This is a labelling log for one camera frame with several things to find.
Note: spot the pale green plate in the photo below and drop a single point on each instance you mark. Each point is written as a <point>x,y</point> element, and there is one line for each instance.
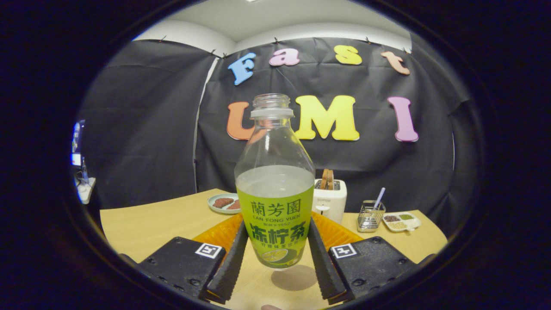
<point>213,209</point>

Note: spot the white divided spice dish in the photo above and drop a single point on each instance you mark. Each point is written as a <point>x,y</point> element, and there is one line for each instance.
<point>402,223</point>

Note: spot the toast slice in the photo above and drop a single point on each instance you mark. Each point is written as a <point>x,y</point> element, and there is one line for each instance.
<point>327,178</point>

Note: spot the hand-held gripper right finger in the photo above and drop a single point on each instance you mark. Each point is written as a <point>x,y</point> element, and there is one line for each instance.
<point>320,267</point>

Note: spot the juice bottle with green label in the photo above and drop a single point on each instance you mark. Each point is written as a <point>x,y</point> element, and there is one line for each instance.
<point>275,206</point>

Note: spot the white box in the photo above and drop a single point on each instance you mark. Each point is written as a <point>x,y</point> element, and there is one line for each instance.
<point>85,191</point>

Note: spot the round brown coaster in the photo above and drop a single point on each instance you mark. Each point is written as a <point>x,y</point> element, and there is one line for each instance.
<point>297,279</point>

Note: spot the brown meat piece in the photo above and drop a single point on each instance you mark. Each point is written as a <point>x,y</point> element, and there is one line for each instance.
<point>221,202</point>
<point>235,206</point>

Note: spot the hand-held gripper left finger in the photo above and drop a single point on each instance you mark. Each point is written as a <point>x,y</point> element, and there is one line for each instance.
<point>232,262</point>

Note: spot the white toaster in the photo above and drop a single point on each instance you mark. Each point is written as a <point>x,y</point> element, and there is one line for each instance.
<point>331,202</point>

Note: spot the lit computer screen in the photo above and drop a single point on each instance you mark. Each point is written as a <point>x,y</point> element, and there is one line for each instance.
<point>76,144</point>

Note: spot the wooden table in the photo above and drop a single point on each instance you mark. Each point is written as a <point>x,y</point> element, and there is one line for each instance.
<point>150,228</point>

